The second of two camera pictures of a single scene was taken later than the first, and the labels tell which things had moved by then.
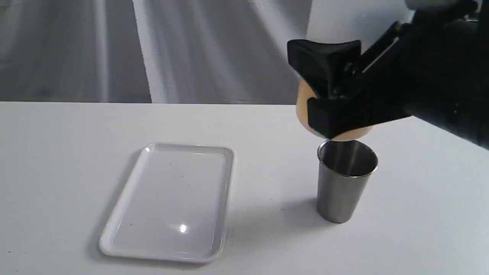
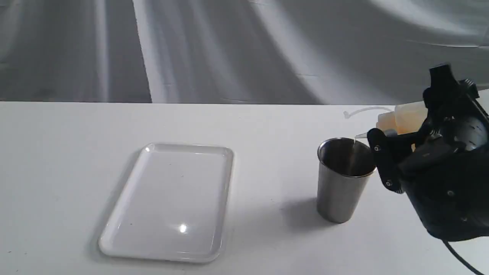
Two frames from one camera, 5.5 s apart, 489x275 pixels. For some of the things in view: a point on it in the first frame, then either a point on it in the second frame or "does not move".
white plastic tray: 175,209 does not move
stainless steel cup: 345,169 does not move
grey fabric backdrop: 173,51 does not move
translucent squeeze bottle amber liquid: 305,91 to 407,118
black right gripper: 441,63 to 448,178
